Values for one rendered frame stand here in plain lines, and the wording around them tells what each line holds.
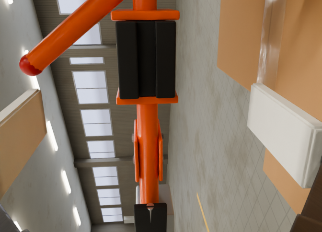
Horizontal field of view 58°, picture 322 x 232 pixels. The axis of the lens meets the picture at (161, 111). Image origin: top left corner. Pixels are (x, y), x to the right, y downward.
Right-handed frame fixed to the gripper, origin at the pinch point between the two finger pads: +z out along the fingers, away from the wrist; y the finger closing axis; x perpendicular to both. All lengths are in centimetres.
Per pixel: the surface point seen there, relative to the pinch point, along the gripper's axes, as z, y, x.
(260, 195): 202, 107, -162
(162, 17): 9.8, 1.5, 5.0
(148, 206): 7.9, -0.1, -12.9
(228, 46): 27.5, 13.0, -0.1
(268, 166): 89, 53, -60
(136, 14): 9.8, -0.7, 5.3
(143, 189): 11.0, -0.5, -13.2
